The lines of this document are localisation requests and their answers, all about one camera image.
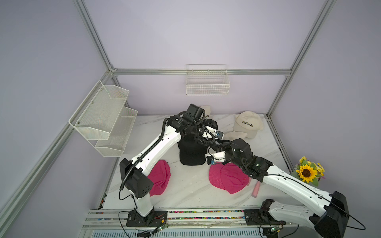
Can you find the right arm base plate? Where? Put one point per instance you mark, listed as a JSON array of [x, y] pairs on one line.
[[260, 217]]

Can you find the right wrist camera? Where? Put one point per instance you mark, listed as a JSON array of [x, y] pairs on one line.
[[215, 158]]

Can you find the cream colorado cap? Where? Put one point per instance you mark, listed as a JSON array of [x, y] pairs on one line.
[[233, 135], [248, 122]]

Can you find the aluminium front rail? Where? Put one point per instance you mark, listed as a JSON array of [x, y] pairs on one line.
[[190, 223]]

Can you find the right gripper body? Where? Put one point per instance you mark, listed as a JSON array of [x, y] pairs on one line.
[[227, 148]]

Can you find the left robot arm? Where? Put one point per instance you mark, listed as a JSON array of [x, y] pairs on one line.
[[135, 171]]

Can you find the white two-tier mesh shelf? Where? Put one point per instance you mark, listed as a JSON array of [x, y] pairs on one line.
[[104, 120]]

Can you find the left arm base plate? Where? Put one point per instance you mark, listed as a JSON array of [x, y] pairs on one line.
[[153, 219]]

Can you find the magenta cap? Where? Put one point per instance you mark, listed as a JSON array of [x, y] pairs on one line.
[[160, 176], [228, 177]]

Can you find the cream Colorado cap back right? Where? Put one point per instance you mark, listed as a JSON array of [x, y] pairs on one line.
[[248, 122]]

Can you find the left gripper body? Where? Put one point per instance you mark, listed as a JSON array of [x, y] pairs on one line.
[[198, 132]]

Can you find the plain black cap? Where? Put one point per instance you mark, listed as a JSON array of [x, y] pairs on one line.
[[210, 123], [191, 152]]

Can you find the sunflower bouquet in pot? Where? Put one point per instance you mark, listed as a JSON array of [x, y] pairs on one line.
[[309, 172]]

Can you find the white wire wall basket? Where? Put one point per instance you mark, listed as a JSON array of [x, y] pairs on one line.
[[207, 80]]

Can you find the cream Colorado cap front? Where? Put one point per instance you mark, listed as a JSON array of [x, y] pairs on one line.
[[233, 135]]

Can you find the left magenta cap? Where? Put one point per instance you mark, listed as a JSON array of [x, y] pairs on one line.
[[160, 176]]

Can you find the right magenta cap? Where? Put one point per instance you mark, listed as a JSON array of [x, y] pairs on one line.
[[228, 177]]

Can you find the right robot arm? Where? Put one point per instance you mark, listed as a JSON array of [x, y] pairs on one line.
[[326, 213]]

